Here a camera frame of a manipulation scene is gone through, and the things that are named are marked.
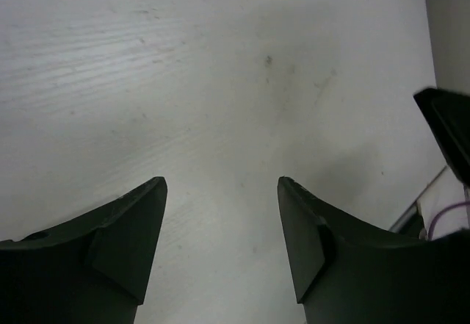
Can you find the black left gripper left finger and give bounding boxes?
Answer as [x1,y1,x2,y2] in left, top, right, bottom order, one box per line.
[1,177,167,323]

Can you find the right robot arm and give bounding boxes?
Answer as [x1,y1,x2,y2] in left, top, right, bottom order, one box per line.
[413,87,469,186]

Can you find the metal table edge rail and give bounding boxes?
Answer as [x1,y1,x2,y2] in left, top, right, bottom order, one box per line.
[389,166,449,239]

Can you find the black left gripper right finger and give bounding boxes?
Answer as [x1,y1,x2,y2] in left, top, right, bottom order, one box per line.
[278,177,469,323]

